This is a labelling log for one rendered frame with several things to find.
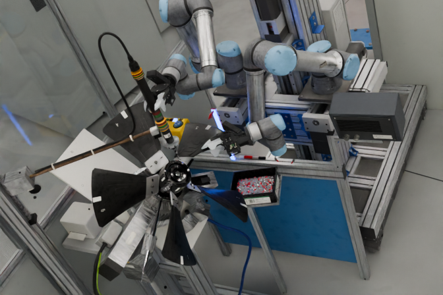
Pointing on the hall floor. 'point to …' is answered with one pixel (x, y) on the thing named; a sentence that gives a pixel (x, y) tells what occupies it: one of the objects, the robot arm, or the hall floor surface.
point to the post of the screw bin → (266, 249)
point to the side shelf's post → (146, 288)
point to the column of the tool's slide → (42, 247)
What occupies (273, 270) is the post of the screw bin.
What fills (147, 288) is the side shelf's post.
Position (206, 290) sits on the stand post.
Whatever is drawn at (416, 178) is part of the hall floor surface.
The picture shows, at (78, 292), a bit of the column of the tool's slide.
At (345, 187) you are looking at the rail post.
